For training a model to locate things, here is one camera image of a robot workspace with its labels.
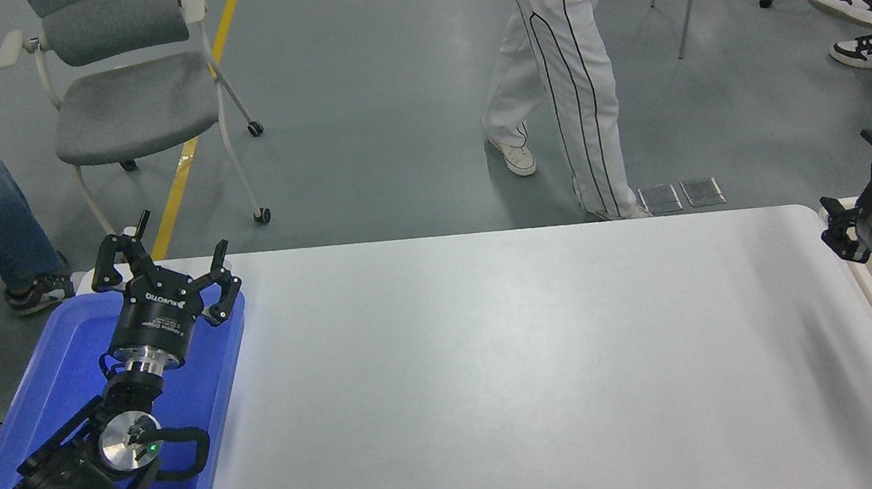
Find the grey padded office chair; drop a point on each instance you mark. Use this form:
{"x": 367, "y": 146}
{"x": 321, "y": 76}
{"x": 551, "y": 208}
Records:
{"x": 127, "y": 109}

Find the blue plastic tray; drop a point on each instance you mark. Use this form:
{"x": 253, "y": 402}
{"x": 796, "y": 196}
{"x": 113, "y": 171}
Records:
{"x": 56, "y": 392}

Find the standing person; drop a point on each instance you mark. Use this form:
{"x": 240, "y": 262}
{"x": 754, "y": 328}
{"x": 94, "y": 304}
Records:
{"x": 562, "y": 48}

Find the metal floor socket cover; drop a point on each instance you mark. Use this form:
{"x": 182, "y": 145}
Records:
{"x": 703, "y": 191}
{"x": 664, "y": 198}

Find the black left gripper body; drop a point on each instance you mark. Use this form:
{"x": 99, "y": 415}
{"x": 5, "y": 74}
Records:
{"x": 152, "y": 318}

